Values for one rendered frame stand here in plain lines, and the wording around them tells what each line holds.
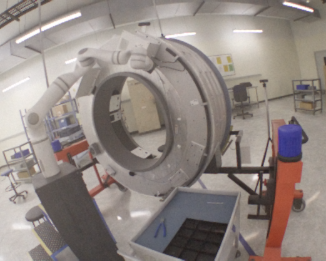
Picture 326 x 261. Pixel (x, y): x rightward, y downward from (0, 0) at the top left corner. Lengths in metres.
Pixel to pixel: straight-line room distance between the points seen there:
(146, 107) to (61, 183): 5.36
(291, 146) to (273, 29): 9.32
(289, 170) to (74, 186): 0.97
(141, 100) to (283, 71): 7.19
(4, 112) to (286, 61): 13.83
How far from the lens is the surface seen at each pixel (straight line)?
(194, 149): 1.16
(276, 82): 9.29
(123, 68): 1.36
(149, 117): 6.04
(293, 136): 0.78
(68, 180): 0.85
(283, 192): 1.01
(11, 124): 8.86
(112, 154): 1.66
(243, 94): 5.65
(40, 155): 0.89
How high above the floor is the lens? 1.35
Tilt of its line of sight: 13 degrees down
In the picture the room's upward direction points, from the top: 13 degrees counter-clockwise
